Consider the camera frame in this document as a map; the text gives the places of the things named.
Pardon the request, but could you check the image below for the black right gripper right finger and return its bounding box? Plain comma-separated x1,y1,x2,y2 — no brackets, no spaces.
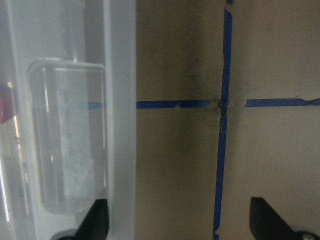
249,197,302,240

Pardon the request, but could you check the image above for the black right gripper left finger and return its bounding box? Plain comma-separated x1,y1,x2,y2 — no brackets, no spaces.
74,199,110,240

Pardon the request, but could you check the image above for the clear plastic storage box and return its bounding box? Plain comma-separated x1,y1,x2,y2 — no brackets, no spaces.
0,0,136,240

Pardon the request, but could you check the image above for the red block far side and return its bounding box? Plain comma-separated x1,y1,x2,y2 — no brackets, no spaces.
0,85,15,124

